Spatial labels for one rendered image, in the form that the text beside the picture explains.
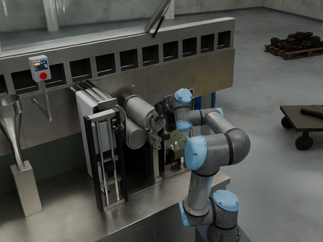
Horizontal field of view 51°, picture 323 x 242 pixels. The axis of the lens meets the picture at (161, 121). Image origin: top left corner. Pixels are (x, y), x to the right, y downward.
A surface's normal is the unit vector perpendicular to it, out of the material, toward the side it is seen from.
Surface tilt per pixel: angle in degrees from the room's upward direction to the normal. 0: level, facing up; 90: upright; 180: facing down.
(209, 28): 90
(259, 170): 0
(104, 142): 90
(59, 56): 90
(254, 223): 0
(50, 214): 0
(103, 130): 90
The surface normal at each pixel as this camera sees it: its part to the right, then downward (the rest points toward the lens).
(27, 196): 0.54, 0.37
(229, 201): 0.10, -0.90
